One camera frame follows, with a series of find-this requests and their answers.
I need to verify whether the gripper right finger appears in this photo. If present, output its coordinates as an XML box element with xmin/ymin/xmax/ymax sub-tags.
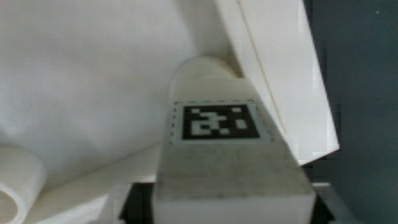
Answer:
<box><xmin>308</xmin><ymin>182</ymin><xmax>355</xmax><ymax>224</ymax></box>

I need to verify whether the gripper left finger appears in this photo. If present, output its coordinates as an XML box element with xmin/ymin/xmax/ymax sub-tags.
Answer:
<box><xmin>118</xmin><ymin>182</ymin><xmax>154</xmax><ymax>224</ymax></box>

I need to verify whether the white table leg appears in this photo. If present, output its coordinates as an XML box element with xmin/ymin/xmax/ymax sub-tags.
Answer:
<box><xmin>152</xmin><ymin>57</ymin><xmax>315</xmax><ymax>224</ymax></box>

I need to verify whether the white square table top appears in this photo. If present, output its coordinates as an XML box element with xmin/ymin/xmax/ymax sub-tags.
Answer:
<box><xmin>0</xmin><ymin>0</ymin><xmax>342</xmax><ymax>224</ymax></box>

